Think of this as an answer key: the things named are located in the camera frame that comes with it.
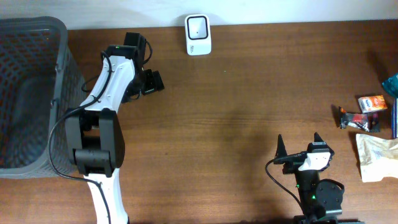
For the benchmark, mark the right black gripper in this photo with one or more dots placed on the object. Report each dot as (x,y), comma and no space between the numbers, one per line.
(292,162)

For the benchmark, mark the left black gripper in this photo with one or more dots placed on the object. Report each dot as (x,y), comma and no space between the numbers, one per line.
(154,81)

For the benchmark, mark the silver foil snack packet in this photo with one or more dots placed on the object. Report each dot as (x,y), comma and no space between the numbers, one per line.
(368,122)

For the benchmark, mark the beige PanTree snack pouch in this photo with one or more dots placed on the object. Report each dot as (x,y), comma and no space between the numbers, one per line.
(377,157)

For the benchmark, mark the small orange snack packet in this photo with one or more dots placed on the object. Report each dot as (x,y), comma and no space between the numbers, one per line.
(370,104)

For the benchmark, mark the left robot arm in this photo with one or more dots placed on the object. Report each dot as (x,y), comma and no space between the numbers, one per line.
(94,137)

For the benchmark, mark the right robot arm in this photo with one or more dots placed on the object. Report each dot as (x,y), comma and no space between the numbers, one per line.
(319,199)

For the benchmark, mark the white barcode scanner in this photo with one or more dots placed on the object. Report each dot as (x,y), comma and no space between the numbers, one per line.
(198,34)

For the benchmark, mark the grey plastic mesh basket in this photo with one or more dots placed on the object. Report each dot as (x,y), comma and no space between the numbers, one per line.
(40,80)

